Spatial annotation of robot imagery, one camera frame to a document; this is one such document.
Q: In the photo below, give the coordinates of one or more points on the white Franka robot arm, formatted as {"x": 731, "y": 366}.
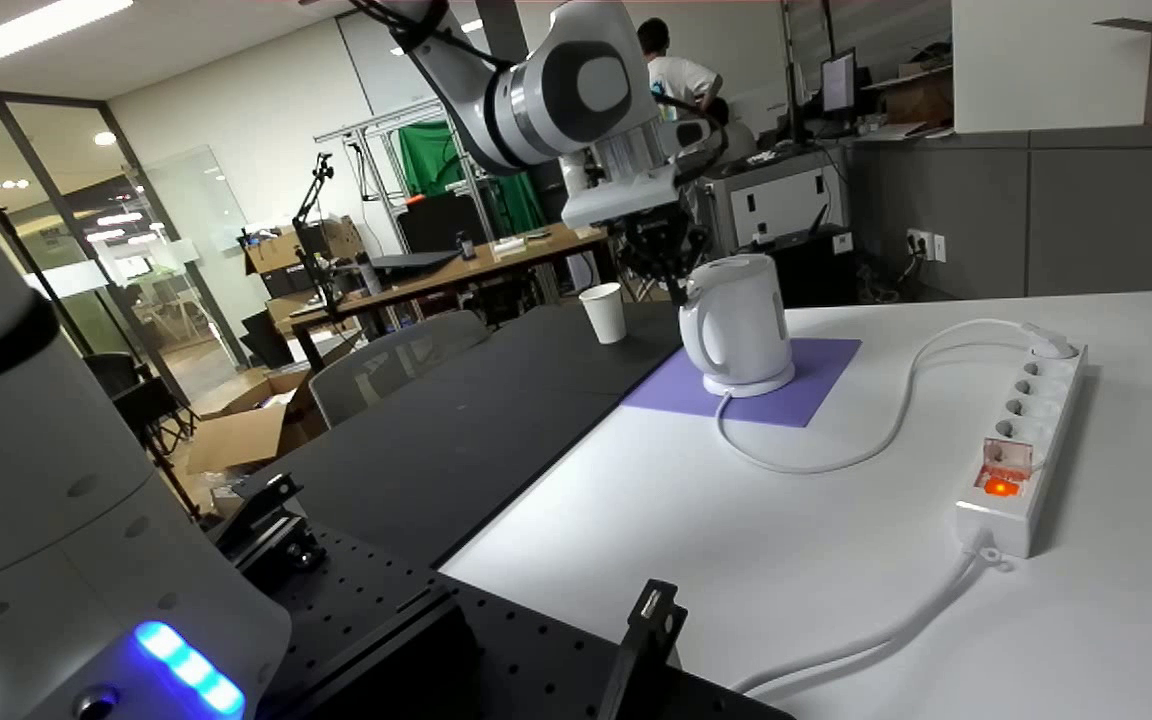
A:
{"x": 560, "y": 84}

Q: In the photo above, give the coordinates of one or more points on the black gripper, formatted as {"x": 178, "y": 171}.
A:
{"x": 655, "y": 240}

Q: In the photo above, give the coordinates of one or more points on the white power strip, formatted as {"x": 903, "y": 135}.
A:
{"x": 1034, "y": 440}

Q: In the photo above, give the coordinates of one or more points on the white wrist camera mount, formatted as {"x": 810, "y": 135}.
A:
{"x": 619, "y": 199}

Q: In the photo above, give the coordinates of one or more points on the black tripod with camera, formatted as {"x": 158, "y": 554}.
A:
{"x": 321, "y": 234}

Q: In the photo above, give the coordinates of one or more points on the white wall outlet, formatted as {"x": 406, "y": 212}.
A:
{"x": 925, "y": 245}

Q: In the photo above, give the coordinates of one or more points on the wooden table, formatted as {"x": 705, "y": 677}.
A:
{"x": 468, "y": 266}

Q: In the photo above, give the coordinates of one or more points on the black clamp bracket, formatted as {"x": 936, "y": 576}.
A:
{"x": 640, "y": 654}

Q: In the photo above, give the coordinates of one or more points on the green cloth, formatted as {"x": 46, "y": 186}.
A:
{"x": 438, "y": 163}

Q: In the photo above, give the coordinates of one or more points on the white electric kettle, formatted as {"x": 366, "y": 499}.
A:
{"x": 742, "y": 326}

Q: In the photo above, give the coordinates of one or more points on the brown cardboard box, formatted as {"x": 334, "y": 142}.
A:
{"x": 238, "y": 440}

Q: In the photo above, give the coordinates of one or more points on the gray office chair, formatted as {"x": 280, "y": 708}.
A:
{"x": 390, "y": 366}

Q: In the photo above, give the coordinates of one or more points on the black computer monitor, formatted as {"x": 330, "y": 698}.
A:
{"x": 839, "y": 80}

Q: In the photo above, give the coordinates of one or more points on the gray office partition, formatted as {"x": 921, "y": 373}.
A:
{"x": 1070, "y": 212}

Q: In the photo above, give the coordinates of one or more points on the white paper cup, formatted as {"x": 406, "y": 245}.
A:
{"x": 604, "y": 315}

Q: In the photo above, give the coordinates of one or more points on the purple mat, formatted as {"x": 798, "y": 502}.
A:
{"x": 817, "y": 382}

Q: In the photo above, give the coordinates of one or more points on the gray cabinet with white panel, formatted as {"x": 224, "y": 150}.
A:
{"x": 776, "y": 206}

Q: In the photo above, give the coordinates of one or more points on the person in white shirt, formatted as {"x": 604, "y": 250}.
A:
{"x": 675, "y": 64}

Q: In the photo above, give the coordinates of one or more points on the black mount block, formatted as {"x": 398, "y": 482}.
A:
{"x": 261, "y": 514}

